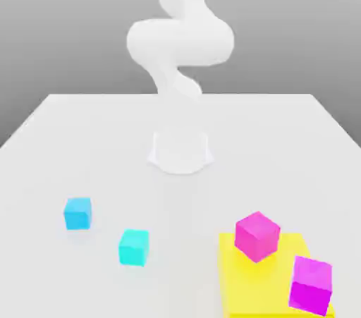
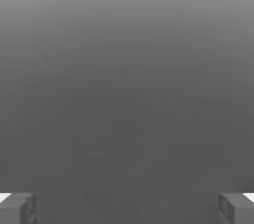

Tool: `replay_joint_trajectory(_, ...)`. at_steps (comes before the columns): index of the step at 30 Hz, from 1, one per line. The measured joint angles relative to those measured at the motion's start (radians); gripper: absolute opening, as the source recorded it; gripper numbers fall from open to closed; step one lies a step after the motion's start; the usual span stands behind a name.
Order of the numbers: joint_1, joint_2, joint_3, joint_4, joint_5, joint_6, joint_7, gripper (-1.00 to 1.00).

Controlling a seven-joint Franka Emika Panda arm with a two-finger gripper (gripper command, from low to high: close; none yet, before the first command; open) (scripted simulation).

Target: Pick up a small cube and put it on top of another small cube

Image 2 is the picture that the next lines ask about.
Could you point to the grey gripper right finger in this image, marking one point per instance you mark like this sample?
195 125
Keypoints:
238 208

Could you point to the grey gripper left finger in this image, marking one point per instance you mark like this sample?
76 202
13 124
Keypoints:
15 208

